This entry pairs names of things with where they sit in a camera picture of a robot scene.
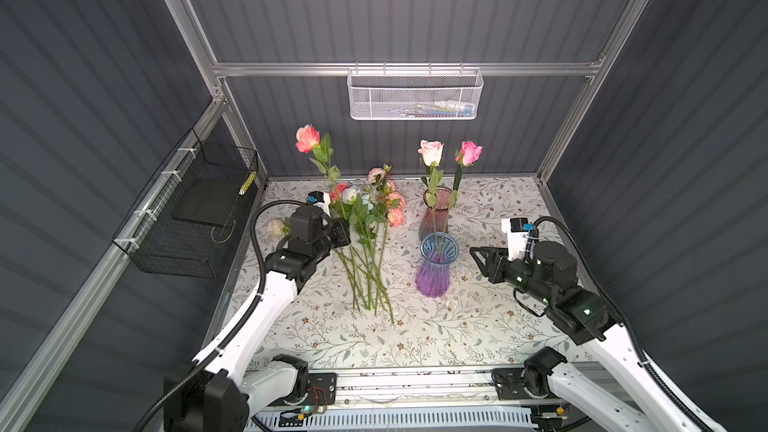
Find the pale pink rose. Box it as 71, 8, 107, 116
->
267, 217, 292, 239

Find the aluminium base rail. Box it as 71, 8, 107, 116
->
173, 361, 601, 412

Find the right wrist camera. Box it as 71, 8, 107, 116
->
501, 217, 533, 261

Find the black wire side basket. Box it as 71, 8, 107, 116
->
113, 132, 260, 279

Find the yellow marker pen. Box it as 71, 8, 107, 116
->
239, 171, 258, 196

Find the floral patterned table mat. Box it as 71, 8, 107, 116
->
250, 177, 588, 370

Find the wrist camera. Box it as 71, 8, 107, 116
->
501, 217, 533, 261
307, 191, 331, 215

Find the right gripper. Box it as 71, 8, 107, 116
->
468, 242, 551, 307

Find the white perforated cable tray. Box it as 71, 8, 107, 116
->
249, 406, 540, 431

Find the blue purple glass vase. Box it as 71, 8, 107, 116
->
415, 232, 460, 298

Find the white wire wall basket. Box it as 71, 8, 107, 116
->
346, 67, 484, 121

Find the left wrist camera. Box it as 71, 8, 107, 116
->
307, 191, 331, 215

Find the pink peony spray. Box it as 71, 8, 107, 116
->
366, 164, 405, 323

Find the magenta pink rose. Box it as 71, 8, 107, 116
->
451, 141, 483, 207

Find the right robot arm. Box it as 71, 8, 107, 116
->
470, 241, 723, 431

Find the coral pink rose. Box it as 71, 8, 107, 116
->
295, 124, 348, 220

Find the white peony flower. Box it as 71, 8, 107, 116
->
339, 187, 387, 314

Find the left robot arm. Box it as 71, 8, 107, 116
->
150, 202, 351, 431

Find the light pink rose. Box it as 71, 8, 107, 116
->
417, 139, 446, 241

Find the red glass vase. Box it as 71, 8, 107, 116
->
418, 186, 458, 240

